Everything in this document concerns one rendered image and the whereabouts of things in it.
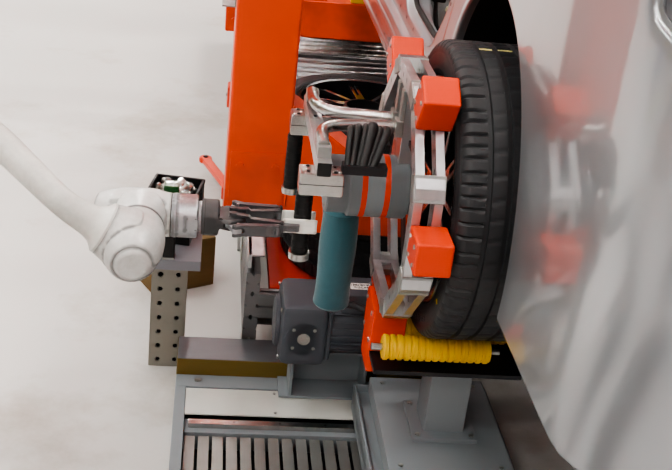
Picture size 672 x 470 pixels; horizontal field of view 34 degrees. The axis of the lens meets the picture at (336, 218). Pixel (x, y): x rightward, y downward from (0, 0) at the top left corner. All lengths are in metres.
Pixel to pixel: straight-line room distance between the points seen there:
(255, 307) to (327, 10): 1.90
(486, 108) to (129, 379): 1.49
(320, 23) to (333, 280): 2.29
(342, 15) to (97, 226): 2.82
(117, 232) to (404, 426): 1.00
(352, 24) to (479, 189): 2.69
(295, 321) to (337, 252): 0.32
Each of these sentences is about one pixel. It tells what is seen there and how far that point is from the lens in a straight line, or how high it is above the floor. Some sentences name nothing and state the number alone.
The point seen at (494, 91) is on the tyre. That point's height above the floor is 1.14.
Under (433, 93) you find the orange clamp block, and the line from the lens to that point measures 2.14.
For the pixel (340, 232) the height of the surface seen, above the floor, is 0.69.
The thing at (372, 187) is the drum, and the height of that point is 0.87.
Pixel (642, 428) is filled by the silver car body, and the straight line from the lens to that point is 1.68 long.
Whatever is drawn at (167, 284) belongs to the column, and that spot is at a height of 0.27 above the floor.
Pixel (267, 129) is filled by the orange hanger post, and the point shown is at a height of 0.81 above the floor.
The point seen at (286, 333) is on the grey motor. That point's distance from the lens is 2.84.
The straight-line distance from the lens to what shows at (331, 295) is 2.63.
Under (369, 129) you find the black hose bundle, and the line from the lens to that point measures 2.20.
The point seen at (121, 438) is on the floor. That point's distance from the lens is 3.00.
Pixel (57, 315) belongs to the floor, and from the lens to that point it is 3.54.
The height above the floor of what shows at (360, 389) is 0.15.
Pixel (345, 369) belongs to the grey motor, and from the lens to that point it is 3.11.
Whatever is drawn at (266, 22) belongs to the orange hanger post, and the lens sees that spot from 2.73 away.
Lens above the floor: 1.78
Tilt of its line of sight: 24 degrees down
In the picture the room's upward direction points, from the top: 7 degrees clockwise
